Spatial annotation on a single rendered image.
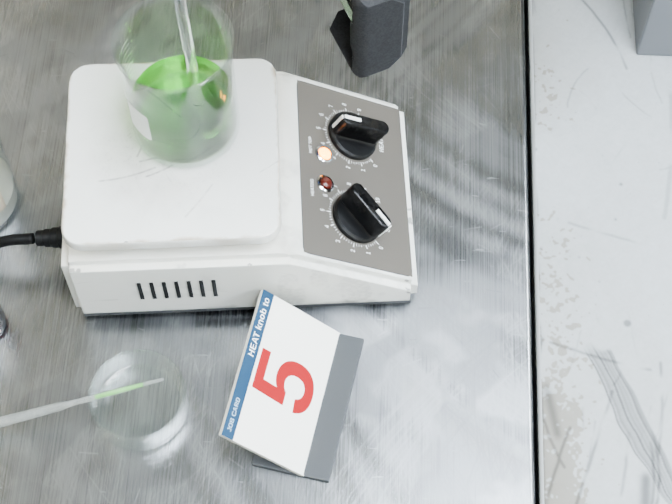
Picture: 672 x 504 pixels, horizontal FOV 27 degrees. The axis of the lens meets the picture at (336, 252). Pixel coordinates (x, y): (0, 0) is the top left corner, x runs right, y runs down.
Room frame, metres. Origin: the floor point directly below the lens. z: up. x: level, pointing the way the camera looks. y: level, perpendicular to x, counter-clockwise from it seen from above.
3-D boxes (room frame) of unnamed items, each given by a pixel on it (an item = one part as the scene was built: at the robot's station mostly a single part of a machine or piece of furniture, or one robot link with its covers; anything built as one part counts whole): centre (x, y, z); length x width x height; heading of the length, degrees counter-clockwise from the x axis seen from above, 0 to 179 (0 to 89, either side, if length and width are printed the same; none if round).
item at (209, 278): (0.42, 0.07, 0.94); 0.22 x 0.13 x 0.08; 93
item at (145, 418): (0.30, 0.11, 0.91); 0.06 x 0.06 x 0.02
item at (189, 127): (0.44, 0.08, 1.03); 0.07 x 0.06 x 0.08; 175
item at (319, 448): (0.31, 0.02, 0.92); 0.09 x 0.06 x 0.04; 167
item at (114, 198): (0.42, 0.09, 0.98); 0.12 x 0.12 x 0.01; 3
